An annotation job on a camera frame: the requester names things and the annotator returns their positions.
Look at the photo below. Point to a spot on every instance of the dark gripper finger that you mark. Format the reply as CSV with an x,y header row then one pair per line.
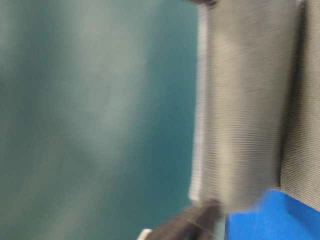
x,y
196,222

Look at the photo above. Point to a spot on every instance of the blue table mat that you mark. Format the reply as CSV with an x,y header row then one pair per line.
x,y
275,216

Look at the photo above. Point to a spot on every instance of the large grey towel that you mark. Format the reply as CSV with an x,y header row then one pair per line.
x,y
257,114

